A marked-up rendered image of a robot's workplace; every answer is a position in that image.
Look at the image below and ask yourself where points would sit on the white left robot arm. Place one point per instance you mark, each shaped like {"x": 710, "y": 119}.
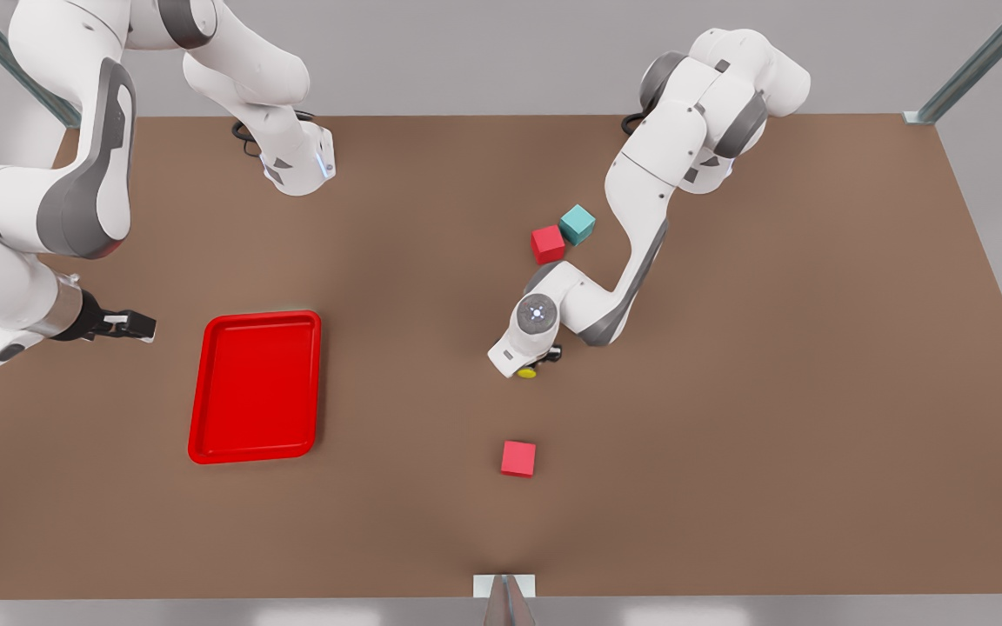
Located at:
{"x": 640, "y": 187}

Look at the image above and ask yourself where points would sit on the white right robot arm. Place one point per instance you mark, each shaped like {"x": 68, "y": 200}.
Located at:
{"x": 75, "y": 200}

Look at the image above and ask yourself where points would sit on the red cube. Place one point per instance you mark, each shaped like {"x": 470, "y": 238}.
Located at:
{"x": 547, "y": 244}
{"x": 518, "y": 458}

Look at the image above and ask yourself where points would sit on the red rectangular tray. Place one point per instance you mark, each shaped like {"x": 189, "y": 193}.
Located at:
{"x": 256, "y": 387}

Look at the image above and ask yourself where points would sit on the teal cube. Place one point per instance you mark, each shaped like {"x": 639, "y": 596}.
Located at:
{"x": 577, "y": 224}

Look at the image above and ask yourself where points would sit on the silver frame post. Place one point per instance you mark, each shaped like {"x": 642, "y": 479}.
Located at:
{"x": 10, "y": 61}
{"x": 975, "y": 65}
{"x": 505, "y": 600}

